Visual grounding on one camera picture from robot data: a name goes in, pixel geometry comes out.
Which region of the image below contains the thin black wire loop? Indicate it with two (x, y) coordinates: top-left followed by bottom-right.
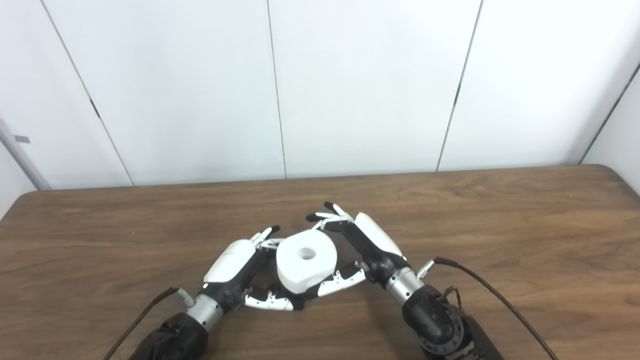
(439, 285), (463, 307)

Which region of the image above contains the gray wall corner strip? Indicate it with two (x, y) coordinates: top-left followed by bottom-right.
(0, 116), (53, 191)

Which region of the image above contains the black flanged holder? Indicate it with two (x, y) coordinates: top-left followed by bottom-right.
(250, 283), (323, 312)

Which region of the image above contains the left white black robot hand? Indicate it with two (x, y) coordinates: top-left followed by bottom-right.
(200, 225), (296, 314)

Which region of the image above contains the round white piece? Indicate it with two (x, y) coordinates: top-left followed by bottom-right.
(276, 229), (339, 295)

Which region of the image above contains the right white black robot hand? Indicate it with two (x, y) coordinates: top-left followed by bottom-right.
(305, 201), (409, 299)

